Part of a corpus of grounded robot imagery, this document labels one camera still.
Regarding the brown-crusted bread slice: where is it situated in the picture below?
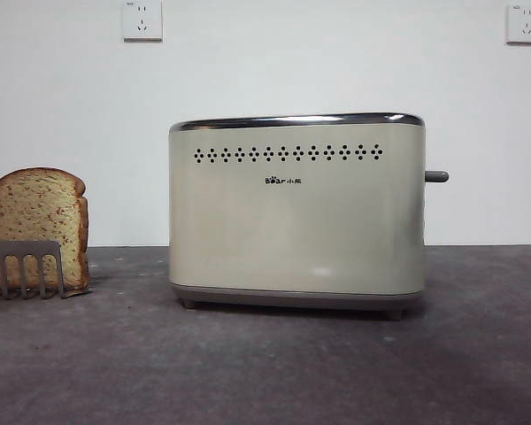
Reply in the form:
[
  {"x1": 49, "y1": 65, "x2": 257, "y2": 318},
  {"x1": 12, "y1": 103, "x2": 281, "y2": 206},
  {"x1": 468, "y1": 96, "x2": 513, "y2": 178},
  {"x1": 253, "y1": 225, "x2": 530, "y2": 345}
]
[{"x1": 0, "y1": 166, "x2": 90, "y2": 298}]

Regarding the cream two-slot toaster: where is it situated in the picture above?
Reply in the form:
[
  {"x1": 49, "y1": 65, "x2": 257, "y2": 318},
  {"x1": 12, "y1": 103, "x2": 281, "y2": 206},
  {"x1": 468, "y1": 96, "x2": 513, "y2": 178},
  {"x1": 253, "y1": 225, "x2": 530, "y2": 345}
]
[{"x1": 167, "y1": 111, "x2": 426, "y2": 321}]

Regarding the silver metal toast rack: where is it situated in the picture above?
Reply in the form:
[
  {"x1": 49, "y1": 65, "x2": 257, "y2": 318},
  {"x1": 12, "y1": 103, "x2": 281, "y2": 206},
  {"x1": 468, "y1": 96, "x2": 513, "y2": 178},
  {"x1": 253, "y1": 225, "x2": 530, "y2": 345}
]
[{"x1": 0, "y1": 240, "x2": 92, "y2": 301}]

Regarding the white wall socket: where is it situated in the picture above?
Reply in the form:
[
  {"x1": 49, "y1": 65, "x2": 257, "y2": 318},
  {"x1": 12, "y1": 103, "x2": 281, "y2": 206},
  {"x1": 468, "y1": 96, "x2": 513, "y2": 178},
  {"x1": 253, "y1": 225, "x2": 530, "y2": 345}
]
[
  {"x1": 505, "y1": 4, "x2": 531, "y2": 45},
  {"x1": 122, "y1": 0, "x2": 164, "y2": 43}
]

